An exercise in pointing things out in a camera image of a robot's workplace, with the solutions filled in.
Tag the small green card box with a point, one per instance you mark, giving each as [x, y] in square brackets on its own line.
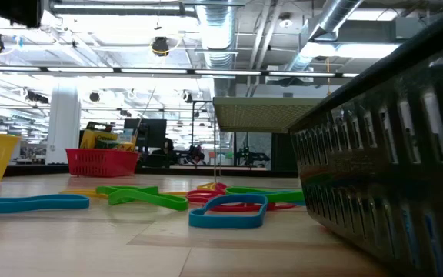
[127, 135]

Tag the yellow rubber band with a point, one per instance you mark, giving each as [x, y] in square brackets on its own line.
[208, 186]
[83, 193]

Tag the green rubber band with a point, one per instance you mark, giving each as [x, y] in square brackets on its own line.
[148, 200]
[121, 188]
[283, 196]

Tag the background black robot arm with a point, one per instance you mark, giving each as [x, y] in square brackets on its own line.
[250, 154]

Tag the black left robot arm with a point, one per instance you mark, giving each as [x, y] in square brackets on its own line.
[6, 11]

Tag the white column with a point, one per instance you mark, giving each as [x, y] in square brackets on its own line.
[64, 123]

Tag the red plastic basket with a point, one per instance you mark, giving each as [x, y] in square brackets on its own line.
[102, 163]

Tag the black background monitor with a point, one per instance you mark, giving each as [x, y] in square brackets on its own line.
[152, 132]

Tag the person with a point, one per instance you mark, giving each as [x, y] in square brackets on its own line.
[196, 154]
[167, 146]

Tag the long ceiling light bar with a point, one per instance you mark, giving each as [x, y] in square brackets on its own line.
[225, 72]

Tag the red rubber band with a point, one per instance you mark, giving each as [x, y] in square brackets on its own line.
[244, 209]
[194, 196]

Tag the mint green perforated metal shelf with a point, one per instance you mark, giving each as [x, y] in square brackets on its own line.
[264, 115]

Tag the black cabinet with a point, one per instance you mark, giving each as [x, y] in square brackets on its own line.
[283, 152]

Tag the black plastic basket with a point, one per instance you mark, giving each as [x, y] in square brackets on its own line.
[379, 173]

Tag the black dome ceiling camera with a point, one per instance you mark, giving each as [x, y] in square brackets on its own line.
[160, 46]

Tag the silver ribbed air duct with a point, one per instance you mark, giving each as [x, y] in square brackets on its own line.
[337, 15]
[217, 31]

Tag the grey box air duct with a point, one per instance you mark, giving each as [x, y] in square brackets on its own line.
[360, 32]

